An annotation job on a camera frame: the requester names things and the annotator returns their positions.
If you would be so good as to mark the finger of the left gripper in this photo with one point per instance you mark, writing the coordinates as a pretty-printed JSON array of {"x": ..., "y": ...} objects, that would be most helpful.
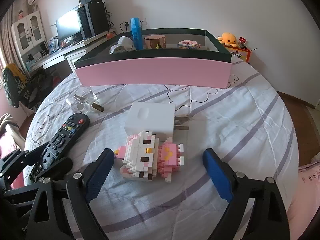
[
  {"x": 55, "y": 172},
  {"x": 22, "y": 154}
]

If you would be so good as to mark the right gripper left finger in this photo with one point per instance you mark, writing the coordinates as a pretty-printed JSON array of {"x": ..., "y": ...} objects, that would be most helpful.
[{"x": 97, "y": 172}]

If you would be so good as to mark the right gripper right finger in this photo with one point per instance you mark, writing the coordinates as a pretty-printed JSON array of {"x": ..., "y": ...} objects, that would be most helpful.
[{"x": 221, "y": 174}]

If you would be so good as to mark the black tv remote control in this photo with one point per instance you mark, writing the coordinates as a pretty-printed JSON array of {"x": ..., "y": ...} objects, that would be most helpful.
[{"x": 61, "y": 143}]

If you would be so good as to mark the pink white block figure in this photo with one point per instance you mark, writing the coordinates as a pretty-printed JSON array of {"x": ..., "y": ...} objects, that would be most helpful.
[{"x": 145, "y": 156}]

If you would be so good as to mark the striped white bed sheet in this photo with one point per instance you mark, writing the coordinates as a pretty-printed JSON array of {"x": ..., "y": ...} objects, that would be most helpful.
[{"x": 158, "y": 187}]

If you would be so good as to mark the clear glass bottle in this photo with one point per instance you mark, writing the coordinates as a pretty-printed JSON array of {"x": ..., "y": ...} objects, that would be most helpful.
[{"x": 84, "y": 103}]

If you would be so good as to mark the black office chair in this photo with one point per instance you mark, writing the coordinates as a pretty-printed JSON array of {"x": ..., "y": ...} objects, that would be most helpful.
[{"x": 22, "y": 90}]

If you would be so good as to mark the white power adapter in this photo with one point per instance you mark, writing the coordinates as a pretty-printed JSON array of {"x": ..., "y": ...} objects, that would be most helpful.
[{"x": 156, "y": 118}]

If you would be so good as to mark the white desk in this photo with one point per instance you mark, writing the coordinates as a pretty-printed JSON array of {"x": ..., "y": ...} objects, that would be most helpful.
[{"x": 80, "y": 48}]

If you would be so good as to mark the pink and green storage box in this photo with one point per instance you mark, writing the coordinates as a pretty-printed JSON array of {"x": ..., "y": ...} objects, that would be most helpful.
[{"x": 208, "y": 66}]

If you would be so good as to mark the red cartoon box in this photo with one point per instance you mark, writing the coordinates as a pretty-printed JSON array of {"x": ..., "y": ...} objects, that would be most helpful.
[{"x": 241, "y": 53}]

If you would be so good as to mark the white glass door cabinet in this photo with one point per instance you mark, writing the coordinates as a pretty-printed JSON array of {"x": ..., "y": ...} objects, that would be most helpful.
[{"x": 27, "y": 33}]

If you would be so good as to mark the black computer monitor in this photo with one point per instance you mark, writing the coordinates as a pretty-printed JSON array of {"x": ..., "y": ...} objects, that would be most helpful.
[{"x": 68, "y": 25}]

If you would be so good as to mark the pink block donut model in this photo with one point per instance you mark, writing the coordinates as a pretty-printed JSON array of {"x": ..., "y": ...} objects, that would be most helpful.
[{"x": 188, "y": 44}]

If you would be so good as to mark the orange cap bottle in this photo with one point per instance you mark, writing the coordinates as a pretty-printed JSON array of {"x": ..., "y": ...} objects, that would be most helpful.
[{"x": 110, "y": 35}]

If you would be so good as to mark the yellow octopus plush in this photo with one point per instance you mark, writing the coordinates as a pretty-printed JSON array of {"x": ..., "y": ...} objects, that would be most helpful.
[{"x": 228, "y": 39}]

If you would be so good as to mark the rose gold lidded jar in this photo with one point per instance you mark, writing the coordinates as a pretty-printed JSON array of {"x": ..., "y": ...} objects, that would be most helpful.
[{"x": 151, "y": 41}]

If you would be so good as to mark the black computer tower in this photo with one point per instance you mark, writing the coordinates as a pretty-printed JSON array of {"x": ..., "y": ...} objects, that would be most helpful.
[{"x": 93, "y": 19}]

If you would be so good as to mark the blue highlighter marker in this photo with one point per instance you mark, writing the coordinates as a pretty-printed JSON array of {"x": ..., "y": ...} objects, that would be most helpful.
[{"x": 136, "y": 33}]

